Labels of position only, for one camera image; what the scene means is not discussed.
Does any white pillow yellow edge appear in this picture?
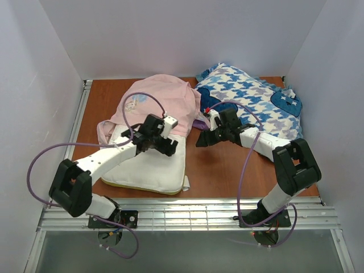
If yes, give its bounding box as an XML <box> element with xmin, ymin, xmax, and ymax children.
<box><xmin>101</xmin><ymin>125</ymin><xmax>191</xmax><ymax>195</ymax></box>

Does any pink pillowcase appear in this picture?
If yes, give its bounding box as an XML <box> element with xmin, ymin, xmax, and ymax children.
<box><xmin>97</xmin><ymin>74</ymin><xmax>210</xmax><ymax>144</ymax></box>

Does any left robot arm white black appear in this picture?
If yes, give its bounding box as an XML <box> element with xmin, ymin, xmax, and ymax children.
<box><xmin>49</xmin><ymin>114</ymin><xmax>178</xmax><ymax>222</ymax></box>

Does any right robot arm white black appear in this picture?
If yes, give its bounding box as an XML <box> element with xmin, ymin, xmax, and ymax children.
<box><xmin>196</xmin><ymin>108</ymin><xmax>322</xmax><ymax>227</ymax></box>

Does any blue white houndstooth pillow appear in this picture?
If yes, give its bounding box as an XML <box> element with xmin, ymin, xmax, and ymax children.
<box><xmin>196</xmin><ymin>63</ymin><xmax>303</xmax><ymax>140</ymax></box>

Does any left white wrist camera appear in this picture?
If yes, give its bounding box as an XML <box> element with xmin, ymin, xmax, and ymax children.
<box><xmin>161</xmin><ymin>115</ymin><xmax>178</xmax><ymax>139</ymax></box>

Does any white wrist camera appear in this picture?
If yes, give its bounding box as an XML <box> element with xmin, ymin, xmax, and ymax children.
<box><xmin>161</xmin><ymin>115</ymin><xmax>178</xmax><ymax>139</ymax></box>
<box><xmin>204</xmin><ymin>108</ymin><xmax>220</xmax><ymax>131</ymax></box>

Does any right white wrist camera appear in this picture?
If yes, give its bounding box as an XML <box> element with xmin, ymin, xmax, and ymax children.
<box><xmin>204</xmin><ymin>108</ymin><xmax>220</xmax><ymax>131</ymax></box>

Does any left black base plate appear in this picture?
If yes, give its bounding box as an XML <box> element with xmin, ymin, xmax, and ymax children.
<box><xmin>88</xmin><ymin>210</ymin><xmax>139</xmax><ymax>229</ymax></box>

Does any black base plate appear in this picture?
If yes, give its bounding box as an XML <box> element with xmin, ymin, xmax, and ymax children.
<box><xmin>233</xmin><ymin>209</ymin><xmax>291</xmax><ymax>228</ymax></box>
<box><xmin>88</xmin><ymin>210</ymin><xmax>139</xmax><ymax>229</ymax></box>

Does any aluminium left side rail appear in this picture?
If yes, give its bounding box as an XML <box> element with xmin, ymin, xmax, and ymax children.
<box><xmin>69</xmin><ymin>80</ymin><xmax>93</xmax><ymax>143</ymax></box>

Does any aluminium rail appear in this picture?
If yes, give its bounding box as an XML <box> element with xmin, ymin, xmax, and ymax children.
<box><xmin>69</xmin><ymin>80</ymin><xmax>93</xmax><ymax>143</ymax></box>
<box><xmin>38</xmin><ymin>197</ymin><xmax>341</xmax><ymax>231</ymax></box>

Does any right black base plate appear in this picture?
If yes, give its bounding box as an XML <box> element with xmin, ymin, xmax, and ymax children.
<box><xmin>233</xmin><ymin>209</ymin><xmax>291</xmax><ymax>228</ymax></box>

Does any aluminium front rail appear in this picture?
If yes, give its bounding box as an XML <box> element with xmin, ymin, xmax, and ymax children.
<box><xmin>38</xmin><ymin>197</ymin><xmax>341</xmax><ymax>231</ymax></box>

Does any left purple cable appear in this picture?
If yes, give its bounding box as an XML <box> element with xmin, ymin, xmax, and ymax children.
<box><xmin>27</xmin><ymin>92</ymin><xmax>168</xmax><ymax>259</ymax></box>

